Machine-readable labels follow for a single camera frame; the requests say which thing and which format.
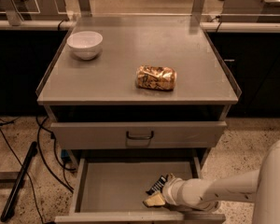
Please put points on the crushed golden drink can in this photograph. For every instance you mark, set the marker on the crushed golden drink can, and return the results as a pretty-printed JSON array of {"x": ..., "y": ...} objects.
[{"x": 157, "y": 78}]

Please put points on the black drawer handle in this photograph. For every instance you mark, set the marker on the black drawer handle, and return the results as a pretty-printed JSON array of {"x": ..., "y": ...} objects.
[{"x": 140, "y": 137}]

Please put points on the middle grey upright post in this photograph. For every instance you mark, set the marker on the middle grey upright post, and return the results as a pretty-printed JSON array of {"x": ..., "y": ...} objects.
[{"x": 85, "y": 7}]

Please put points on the white horizontal rail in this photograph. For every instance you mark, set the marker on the white horizontal rail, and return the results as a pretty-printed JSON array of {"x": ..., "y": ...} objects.
[{"x": 222, "y": 27}]

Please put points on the grey drawer cabinet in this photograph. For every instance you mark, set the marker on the grey drawer cabinet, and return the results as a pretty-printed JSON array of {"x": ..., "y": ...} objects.
[{"x": 103, "y": 89}]

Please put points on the dark blue rxbar wrapper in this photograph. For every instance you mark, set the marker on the dark blue rxbar wrapper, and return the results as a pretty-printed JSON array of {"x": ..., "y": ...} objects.
[{"x": 158, "y": 185}]

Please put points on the left grey upright post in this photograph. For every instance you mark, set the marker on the left grey upright post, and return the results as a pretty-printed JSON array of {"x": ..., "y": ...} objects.
[{"x": 13, "y": 17}]

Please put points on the open grey middle drawer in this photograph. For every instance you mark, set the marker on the open grey middle drawer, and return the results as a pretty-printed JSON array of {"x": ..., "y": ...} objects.
[{"x": 113, "y": 184}]

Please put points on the black bar on floor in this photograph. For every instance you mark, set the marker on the black bar on floor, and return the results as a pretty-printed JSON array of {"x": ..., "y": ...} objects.
[{"x": 8, "y": 211}]

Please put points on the grey upright post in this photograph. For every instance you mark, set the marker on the grey upright post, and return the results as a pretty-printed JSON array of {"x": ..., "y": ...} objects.
[
  {"x": 13, "y": 17},
  {"x": 85, "y": 7},
  {"x": 197, "y": 7}
]

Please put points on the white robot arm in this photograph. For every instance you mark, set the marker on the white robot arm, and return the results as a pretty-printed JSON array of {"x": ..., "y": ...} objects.
[{"x": 260, "y": 187}]

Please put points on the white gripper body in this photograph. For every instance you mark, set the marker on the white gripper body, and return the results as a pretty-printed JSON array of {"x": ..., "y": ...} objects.
[{"x": 171, "y": 190}]

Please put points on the white ceramic bowl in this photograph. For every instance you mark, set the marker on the white ceramic bowl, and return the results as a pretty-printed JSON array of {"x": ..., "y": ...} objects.
[{"x": 85, "y": 45}]

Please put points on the right grey upright post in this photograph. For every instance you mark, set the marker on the right grey upright post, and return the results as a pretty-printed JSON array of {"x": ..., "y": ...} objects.
[{"x": 197, "y": 7}]

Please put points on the closed grey top drawer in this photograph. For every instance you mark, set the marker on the closed grey top drawer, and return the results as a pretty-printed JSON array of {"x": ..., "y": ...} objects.
[{"x": 121, "y": 135}]

